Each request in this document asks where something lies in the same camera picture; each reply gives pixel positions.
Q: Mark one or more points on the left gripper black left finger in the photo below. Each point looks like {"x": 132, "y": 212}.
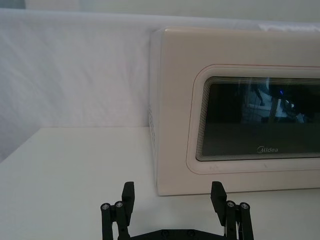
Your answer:
{"x": 128, "y": 200}

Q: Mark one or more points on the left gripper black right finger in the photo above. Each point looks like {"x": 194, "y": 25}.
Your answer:
{"x": 218, "y": 200}

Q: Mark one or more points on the white table cloth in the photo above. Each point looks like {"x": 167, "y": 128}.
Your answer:
{"x": 62, "y": 187}

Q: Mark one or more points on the cream microwave oven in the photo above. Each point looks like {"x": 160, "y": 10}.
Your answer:
{"x": 175, "y": 112}

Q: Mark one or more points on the white curtain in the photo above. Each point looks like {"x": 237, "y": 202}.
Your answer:
{"x": 75, "y": 75}

